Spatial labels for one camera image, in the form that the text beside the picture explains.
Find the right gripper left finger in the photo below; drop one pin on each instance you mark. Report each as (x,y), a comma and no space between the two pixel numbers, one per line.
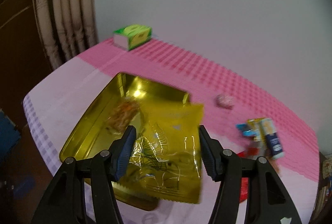
(64,199)

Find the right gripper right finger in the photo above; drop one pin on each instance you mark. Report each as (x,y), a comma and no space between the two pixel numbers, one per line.
(268,200)

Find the yellow gold snack packet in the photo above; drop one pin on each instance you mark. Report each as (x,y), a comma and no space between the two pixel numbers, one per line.
(166,158)

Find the navy blue cracker packet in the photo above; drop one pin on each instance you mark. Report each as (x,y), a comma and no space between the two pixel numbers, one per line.
(271,138)

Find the blue wrapped candy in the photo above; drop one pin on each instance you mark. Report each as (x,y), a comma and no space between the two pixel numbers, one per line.
(246,130)

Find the pink checkered tablecloth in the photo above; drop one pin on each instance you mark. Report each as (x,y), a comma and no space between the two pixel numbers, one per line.
(166,93)

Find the pink wrapped candy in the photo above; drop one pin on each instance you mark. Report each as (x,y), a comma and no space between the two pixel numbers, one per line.
(225,101)

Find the dark wooden door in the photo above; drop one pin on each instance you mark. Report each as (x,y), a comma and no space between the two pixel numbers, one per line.
(23,63)

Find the green tissue box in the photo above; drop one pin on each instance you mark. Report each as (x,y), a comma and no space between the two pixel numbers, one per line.
(132,36)

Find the beige patterned curtain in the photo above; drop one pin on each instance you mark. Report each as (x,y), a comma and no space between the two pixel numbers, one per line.
(66,28)

